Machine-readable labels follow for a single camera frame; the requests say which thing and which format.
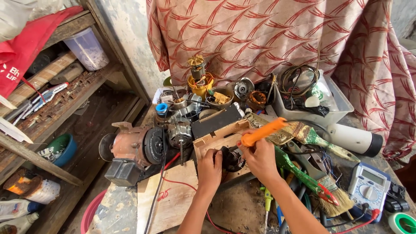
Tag person's right hand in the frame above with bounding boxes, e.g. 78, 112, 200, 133
237, 129, 277, 187

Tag person's left hand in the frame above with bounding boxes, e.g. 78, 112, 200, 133
197, 148, 224, 193

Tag small black motor stator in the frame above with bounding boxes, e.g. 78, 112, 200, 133
213, 146, 246, 173

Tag orange soldering iron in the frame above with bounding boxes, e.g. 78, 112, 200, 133
240, 117, 288, 148

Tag beige perforated metal cover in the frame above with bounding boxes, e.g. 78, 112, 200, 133
246, 113, 295, 146

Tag shallow wooden box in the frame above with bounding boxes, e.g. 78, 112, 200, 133
193, 118, 258, 183

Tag plywood board with red marking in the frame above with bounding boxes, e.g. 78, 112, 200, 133
136, 159, 199, 234

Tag black pliers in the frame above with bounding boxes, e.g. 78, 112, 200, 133
285, 140, 327, 182

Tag black flat panel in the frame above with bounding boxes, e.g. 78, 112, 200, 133
191, 105, 243, 140

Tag silver electric motor with shaft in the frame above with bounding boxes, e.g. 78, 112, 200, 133
167, 116, 194, 166

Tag copper wound stator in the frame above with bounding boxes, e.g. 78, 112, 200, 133
245, 90, 268, 112

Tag silver motor with brass top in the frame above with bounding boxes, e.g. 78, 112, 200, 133
170, 92, 203, 118

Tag silver round motor housing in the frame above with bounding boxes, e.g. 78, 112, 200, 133
233, 77, 255, 100

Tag round tub with yellow part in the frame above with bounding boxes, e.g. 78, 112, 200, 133
206, 87, 235, 110

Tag rusty bench grinder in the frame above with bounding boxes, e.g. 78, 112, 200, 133
99, 122, 168, 187

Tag white small box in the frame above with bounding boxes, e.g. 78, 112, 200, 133
152, 86, 182, 105

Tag yellow motor armature assembly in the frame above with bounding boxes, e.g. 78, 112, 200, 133
187, 55, 215, 99

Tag clear plastic bin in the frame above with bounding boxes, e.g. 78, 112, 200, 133
272, 70, 355, 128

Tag white cylinder with black end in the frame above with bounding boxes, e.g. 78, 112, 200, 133
323, 123, 384, 158

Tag blue and white multimeter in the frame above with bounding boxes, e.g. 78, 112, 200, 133
347, 162, 392, 224

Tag red patterned beige cloth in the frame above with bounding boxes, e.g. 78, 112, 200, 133
146, 0, 416, 160

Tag pink plastic basin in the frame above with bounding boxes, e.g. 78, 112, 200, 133
80, 189, 108, 234

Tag green tape roll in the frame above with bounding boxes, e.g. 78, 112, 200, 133
388, 212, 416, 234

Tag cluttered wooden shelf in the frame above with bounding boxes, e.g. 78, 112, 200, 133
0, 0, 151, 234

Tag red wire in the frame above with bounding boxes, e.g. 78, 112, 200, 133
161, 152, 242, 234

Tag green handled screwdriver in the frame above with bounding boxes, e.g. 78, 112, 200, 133
260, 186, 274, 234

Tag green handled brush with red tip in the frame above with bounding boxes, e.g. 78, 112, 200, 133
274, 146, 340, 207

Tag paint stained green handled brush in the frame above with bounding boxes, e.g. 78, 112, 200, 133
282, 122, 361, 163

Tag black power cable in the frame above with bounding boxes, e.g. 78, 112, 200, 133
143, 143, 167, 234

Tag coil of dark cables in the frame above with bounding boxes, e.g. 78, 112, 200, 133
279, 64, 321, 97

